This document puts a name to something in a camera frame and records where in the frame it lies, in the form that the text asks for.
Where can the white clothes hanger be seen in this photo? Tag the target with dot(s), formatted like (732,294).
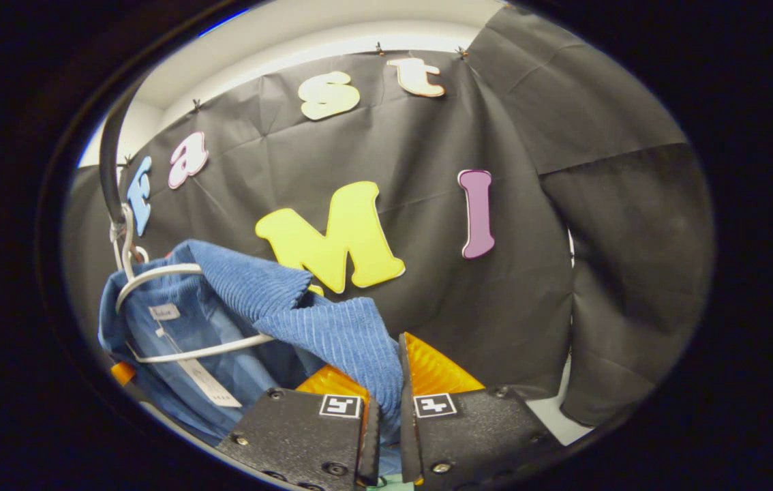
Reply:
(155,273)

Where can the black backdrop cloth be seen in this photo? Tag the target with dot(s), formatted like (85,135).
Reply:
(495,293)

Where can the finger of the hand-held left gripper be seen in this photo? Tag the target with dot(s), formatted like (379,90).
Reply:
(123,374)

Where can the black clothes rack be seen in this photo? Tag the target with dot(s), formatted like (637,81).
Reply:
(108,170)

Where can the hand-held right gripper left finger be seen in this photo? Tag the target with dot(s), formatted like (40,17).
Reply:
(298,429)

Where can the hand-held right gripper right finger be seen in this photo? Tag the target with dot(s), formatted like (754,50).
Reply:
(405,423)

